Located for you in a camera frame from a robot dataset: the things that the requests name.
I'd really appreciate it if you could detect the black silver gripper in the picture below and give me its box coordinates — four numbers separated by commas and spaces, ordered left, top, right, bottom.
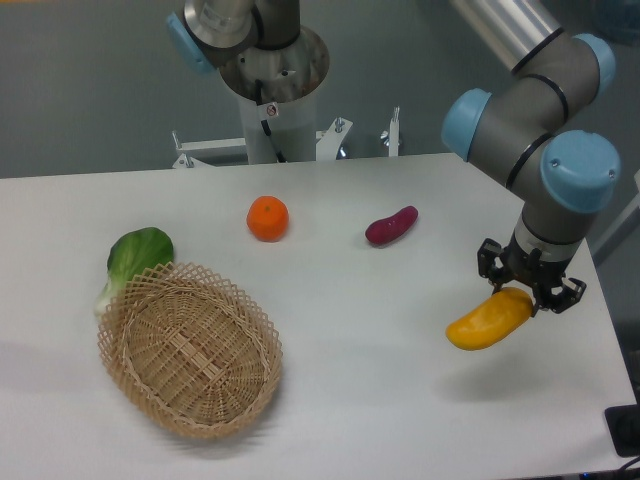
477, 219, 587, 316

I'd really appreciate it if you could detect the yellow mango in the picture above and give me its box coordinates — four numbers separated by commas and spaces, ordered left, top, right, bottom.
445, 287, 533, 351

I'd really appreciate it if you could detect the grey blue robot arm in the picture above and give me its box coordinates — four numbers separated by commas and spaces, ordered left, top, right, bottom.
441, 1, 621, 313

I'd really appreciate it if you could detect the woven wicker basket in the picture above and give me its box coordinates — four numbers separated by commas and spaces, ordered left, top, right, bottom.
98, 263, 283, 439

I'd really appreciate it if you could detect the purple sweet potato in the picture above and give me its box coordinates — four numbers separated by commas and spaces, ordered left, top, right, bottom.
365, 206, 419, 246

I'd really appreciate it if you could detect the black device at table edge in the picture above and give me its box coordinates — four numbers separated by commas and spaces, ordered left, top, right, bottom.
604, 404, 639, 458

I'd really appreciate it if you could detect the orange tangerine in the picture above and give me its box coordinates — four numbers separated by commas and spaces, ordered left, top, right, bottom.
246, 196, 289, 242

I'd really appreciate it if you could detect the green leafy vegetable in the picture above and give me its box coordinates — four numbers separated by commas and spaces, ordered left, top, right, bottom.
94, 227, 174, 319

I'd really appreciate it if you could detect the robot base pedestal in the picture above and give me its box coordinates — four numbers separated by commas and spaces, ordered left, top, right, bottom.
165, 0, 331, 165

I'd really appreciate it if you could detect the black cable on pedestal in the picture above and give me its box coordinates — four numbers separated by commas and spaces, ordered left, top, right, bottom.
254, 78, 289, 164

